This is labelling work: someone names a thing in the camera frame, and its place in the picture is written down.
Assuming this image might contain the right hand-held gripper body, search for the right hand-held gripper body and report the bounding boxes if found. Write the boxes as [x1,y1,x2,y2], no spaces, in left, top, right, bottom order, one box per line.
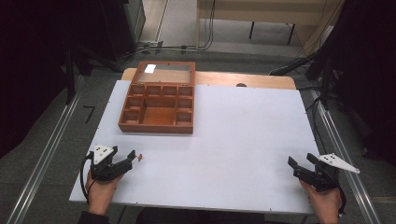
[297,152,361,192]

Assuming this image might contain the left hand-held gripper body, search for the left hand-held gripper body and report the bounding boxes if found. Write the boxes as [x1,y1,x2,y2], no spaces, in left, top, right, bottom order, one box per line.
[89,144,134,183]

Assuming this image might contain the wooden compartment box with lid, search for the wooden compartment box with lid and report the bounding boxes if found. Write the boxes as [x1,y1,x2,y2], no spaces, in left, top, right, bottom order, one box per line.
[118,61,197,134]

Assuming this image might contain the person's right hand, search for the person's right hand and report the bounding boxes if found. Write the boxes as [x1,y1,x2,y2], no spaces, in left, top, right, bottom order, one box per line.
[299,180,342,224]

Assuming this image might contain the person's left hand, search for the person's left hand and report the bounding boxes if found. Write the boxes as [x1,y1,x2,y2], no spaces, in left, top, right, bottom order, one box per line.
[85,172,124,217]

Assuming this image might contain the person's dark clothing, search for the person's dark clothing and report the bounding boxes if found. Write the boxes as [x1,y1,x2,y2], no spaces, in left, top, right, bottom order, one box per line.
[135,206,316,224]

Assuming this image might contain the black curtain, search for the black curtain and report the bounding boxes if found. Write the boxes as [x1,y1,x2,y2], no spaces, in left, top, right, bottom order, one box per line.
[0,0,132,158]
[306,0,396,169]

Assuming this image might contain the dark cabinet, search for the dark cabinet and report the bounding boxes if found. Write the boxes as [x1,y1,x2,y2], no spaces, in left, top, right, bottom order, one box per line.
[99,0,147,62]

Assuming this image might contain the beige desk with black legs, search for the beige desk with black legs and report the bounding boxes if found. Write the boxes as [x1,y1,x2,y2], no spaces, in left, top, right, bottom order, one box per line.
[195,0,346,58]

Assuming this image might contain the left hand-held gripper black cable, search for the left hand-held gripper black cable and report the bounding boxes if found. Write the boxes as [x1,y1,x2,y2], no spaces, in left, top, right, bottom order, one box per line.
[79,150,95,204]

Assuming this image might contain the hand-held gripper black cable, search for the hand-held gripper black cable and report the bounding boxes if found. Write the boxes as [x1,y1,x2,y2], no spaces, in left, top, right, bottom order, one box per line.
[337,185,347,217]
[79,150,95,204]

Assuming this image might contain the right hand-held gripper black cable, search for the right hand-held gripper black cable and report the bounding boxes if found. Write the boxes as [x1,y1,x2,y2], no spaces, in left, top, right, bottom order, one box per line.
[337,185,347,217]

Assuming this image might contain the metal floor rail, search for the metal floor rail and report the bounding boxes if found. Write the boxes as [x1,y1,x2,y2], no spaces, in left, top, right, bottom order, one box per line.
[309,89,382,224]
[5,74,87,224]

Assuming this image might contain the black cable beside table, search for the black cable beside table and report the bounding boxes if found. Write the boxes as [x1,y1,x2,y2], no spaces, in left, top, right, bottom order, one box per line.
[305,95,330,157]

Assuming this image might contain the black floor cables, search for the black floor cables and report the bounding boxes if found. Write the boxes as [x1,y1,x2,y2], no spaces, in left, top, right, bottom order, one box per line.
[116,0,218,63]

